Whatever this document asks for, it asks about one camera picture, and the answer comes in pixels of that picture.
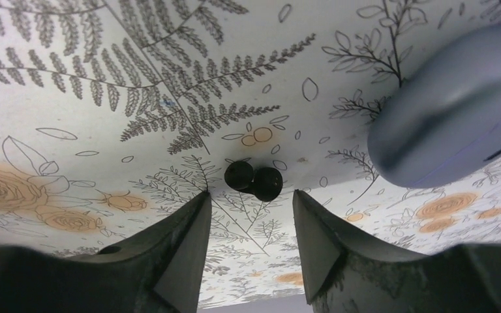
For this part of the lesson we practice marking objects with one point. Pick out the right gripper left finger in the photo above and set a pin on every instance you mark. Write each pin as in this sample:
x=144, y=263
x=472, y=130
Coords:
x=158, y=269

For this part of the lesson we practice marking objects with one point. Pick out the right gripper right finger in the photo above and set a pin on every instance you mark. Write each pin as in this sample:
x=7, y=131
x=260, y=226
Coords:
x=346, y=269

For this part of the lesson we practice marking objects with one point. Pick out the black earbud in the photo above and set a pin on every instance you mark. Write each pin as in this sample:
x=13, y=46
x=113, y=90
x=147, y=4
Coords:
x=265, y=184

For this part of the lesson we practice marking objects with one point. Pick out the lavender earbud charging case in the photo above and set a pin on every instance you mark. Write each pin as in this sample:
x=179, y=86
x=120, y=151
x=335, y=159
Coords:
x=444, y=123

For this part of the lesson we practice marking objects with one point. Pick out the floral table mat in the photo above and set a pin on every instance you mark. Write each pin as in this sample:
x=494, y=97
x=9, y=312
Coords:
x=114, y=113

